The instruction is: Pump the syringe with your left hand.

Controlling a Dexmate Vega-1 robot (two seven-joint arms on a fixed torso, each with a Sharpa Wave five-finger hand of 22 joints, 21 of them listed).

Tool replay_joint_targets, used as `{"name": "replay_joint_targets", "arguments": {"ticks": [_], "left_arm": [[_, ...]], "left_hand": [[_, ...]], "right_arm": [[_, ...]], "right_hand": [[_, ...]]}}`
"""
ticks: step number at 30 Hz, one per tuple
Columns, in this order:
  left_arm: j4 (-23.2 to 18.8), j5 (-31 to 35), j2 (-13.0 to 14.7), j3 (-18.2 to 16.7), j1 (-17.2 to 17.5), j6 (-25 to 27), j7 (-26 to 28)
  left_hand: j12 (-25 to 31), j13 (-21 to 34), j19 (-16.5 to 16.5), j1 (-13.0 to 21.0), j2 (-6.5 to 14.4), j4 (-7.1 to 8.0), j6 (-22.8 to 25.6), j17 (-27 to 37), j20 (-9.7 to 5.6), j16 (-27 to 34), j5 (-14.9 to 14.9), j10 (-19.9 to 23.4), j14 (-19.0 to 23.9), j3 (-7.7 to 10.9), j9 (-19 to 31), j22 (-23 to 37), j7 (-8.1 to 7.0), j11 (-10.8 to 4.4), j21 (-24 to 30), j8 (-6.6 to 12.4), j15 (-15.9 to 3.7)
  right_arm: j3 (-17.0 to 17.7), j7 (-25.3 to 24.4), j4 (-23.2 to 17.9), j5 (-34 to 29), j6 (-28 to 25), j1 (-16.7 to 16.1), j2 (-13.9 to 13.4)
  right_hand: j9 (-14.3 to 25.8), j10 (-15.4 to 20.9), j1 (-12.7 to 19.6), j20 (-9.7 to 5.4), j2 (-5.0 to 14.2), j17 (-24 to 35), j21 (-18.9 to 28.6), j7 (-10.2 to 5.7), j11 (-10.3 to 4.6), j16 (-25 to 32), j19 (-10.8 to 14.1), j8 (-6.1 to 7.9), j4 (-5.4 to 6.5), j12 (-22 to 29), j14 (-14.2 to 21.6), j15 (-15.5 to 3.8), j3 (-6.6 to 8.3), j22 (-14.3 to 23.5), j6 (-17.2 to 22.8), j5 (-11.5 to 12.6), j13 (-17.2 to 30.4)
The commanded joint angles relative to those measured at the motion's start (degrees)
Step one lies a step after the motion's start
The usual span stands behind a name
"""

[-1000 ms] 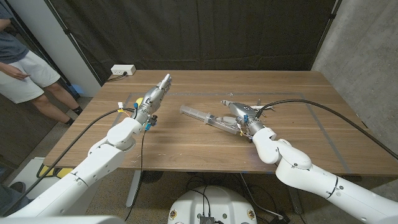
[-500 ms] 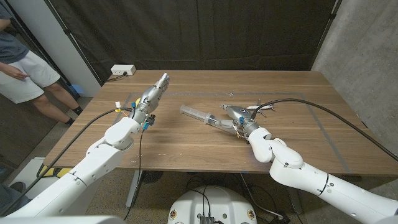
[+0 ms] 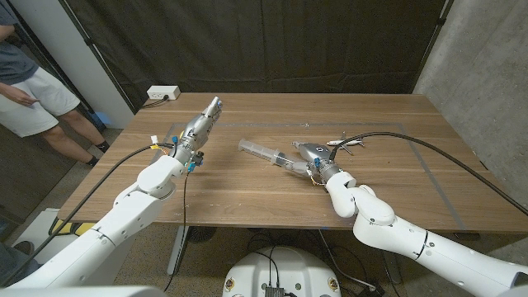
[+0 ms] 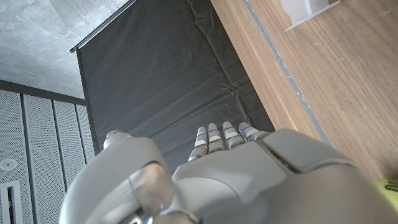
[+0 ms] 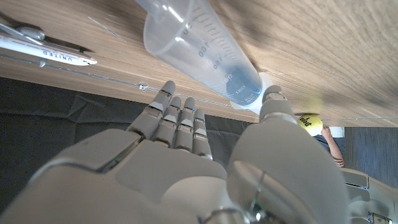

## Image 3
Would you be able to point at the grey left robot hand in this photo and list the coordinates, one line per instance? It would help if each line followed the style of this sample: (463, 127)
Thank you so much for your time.
(196, 132)

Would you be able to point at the white robot torso edge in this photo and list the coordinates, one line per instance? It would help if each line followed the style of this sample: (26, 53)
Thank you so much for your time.
(82, 292)

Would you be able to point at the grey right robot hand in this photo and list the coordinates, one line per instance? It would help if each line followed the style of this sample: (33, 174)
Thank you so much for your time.
(315, 154)

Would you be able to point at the black floor power adapter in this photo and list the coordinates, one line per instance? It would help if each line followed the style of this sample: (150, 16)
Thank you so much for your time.
(371, 290)

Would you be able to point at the white table leg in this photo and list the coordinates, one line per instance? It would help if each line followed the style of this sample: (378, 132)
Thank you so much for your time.
(389, 268)
(178, 247)

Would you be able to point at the white floor platform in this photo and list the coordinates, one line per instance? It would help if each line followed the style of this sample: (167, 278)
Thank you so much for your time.
(33, 235)

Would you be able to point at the white toy airplane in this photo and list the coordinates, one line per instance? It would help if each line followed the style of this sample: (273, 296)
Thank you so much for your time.
(344, 142)

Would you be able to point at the black backdrop stand pole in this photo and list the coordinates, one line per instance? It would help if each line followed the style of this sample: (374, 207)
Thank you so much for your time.
(431, 41)
(95, 49)

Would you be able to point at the white power strip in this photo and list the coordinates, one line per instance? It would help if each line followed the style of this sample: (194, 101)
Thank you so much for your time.
(163, 92)

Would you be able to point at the round black floor fan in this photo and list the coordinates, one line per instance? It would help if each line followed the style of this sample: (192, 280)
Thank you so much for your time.
(201, 233)

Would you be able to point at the large clear plastic syringe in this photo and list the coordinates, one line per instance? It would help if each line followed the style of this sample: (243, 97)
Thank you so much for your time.
(260, 150)

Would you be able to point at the yellow and black floor object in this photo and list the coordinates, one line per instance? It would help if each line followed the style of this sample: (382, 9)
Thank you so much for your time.
(84, 228)

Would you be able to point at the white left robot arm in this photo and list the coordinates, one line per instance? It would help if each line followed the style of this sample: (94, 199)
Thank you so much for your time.
(115, 224)

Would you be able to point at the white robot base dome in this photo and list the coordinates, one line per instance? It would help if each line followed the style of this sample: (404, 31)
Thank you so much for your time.
(280, 268)

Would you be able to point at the seated person in jeans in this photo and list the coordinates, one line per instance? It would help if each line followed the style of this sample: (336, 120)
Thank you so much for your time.
(12, 260)

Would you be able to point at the standing person in white shorts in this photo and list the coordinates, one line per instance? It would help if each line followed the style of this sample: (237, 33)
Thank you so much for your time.
(29, 103)

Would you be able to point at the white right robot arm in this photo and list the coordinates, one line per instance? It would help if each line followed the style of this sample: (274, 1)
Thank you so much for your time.
(412, 243)

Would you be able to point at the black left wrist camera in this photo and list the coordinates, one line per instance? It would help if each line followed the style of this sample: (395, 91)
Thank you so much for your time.
(197, 158)

